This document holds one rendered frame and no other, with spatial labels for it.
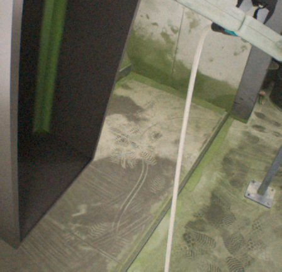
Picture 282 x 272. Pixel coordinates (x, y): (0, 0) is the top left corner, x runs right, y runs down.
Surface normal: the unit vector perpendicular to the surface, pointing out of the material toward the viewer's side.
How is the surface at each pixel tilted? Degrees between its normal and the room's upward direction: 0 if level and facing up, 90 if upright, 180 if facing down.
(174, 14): 90
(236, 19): 72
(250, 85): 90
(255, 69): 90
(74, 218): 0
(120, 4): 91
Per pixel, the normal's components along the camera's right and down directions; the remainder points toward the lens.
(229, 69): -0.50, 0.50
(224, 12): 0.21, 0.36
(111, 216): 0.11, -0.77
